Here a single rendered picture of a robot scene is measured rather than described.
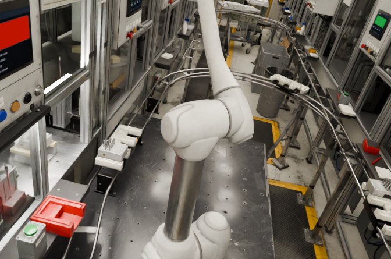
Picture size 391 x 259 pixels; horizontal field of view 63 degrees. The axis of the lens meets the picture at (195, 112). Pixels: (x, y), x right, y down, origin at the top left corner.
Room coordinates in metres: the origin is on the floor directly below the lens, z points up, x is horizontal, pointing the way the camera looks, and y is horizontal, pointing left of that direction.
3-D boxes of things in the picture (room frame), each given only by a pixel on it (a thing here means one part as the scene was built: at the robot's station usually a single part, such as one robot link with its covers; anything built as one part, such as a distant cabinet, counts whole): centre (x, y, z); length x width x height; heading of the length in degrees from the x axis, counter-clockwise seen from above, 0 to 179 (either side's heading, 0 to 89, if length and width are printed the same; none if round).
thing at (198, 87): (5.80, -0.17, 0.01); 5.85 x 0.59 x 0.01; 177
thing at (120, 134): (1.44, 0.38, 0.84); 0.36 x 0.14 x 0.10; 177
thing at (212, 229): (0.96, -0.17, 0.85); 0.18 x 0.16 x 0.22; 128
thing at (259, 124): (3.30, -0.81, 0.01); 1.00 x 0.55 x 0.01; 177
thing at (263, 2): (7.98, -0.90, 0.48); 0.84 x 0.58 x 0.97; 5
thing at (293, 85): (2.97, -0.85, 0.84); 0.37 x 0.14 x 0.10; 55
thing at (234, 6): (6.73, -0.43, 0.48); 0.88 x 0.56 x 0.96; 105
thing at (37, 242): (0.68, 0.46, 0.97); 0.08 x 0.08 x 0.12; 87
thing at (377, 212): (1.37, -1.12, 0.84); 0.37 x 0.14 x 0.10; 177
